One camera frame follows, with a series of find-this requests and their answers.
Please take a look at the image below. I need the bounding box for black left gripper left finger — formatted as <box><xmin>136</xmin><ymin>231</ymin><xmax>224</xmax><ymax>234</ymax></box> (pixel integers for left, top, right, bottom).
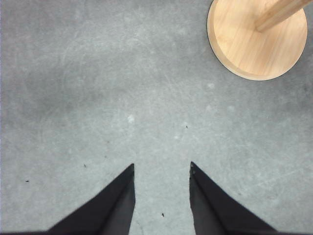
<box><xmin>20</xmin><ymin>164</ymin><xmax>135</xmax><ymax>235</ymax></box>

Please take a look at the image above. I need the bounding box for wooden mug tree stand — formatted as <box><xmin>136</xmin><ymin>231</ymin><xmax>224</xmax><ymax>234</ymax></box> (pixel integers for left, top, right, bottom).
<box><xmin>207</xmin><ymin>0</ymin><xmax>311</xmax><ymax>81</ymax></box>

